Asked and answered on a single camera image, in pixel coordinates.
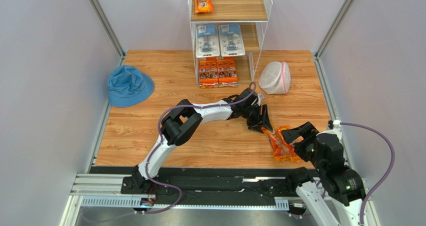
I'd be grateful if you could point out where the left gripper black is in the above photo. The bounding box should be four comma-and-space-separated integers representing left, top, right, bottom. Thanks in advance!
241, 105, 274, 135

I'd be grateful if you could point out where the orange razor bag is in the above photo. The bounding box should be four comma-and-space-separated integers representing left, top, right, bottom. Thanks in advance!
276, 125, 303, 163
261, 127, 290, 162
193, 0, 215, 13

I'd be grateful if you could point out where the orange razor box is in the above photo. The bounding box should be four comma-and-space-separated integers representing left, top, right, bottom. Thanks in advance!
198, 57, 219, 89
216, 56, 238, 86

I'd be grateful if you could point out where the white Gillette razor pack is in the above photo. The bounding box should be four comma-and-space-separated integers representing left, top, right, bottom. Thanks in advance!
218, 23, 246, 57

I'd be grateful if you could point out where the blue card razor blister pack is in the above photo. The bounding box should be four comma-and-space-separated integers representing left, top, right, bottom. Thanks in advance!
195, 24, 220, 58

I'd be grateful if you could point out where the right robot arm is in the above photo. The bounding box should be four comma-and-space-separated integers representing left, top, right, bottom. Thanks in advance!
278, 120, 366, 226

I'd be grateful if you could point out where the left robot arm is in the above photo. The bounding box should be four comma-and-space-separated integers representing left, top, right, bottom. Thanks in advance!
123, 88, 273, 193

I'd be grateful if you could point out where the orange razor bag on shelf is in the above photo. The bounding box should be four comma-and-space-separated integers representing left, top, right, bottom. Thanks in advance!
193, 0, 215, 13

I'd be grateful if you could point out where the white mesh laundry bag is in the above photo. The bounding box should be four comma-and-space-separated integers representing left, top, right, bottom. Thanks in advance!
258, 61, 292, 94

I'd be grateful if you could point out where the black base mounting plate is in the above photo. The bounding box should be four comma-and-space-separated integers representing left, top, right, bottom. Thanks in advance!
120, 167, 298, 206

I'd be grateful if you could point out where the blue bucket hat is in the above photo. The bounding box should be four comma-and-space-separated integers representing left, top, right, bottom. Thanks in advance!
107, 65, 155, 108

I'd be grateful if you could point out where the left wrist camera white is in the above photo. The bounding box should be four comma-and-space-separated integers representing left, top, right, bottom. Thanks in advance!
257, 93, 265, 101

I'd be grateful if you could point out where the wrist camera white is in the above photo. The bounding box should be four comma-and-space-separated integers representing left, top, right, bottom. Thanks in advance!
257, 93, 265, 101
327, 119, 342, 135

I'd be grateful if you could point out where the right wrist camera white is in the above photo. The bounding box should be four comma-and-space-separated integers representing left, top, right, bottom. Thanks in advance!
327, 119, 342, 135

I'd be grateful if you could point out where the white wire shelf rack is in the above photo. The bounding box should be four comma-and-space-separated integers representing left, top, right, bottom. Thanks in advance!
188, 0, 273, 88

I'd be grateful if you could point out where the aluminium rail frame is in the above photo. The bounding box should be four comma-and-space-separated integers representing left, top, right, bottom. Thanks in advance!
60, 167, 378, 226

